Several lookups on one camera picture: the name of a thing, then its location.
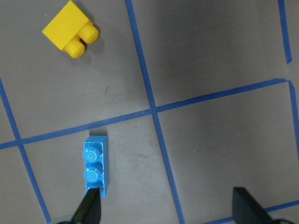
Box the yellow toy block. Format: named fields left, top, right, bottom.
left=42, top=0, right=100, bottom=59

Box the blue toy block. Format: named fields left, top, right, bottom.
left=82, top=135, right=109, bottom=198

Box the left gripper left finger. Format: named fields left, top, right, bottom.
left=70, top=188, right=101, bottom=224

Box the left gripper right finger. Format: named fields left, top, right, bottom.
left=232, top=187, right=273, bottom=224

